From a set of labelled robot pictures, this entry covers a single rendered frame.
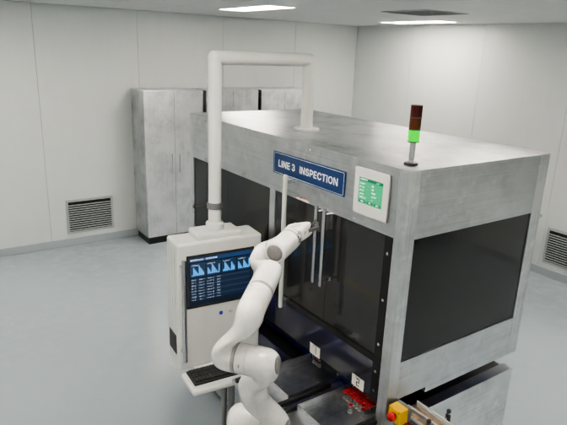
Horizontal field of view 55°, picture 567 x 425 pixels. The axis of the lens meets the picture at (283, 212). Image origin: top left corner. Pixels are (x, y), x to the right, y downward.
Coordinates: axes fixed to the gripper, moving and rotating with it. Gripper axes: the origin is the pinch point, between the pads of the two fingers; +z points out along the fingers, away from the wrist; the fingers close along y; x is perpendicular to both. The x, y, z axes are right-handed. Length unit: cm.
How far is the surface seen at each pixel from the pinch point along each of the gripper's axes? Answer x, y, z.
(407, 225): 10.9, -36.5, 16.9
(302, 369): 92, 42, 39
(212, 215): 1, 75, 45
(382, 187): -5.1, -28.0, 23.1
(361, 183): -6.8, -17.0, 30.0
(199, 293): 39, 87, 30
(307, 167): -14, 16, 52
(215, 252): 20, 75, 39
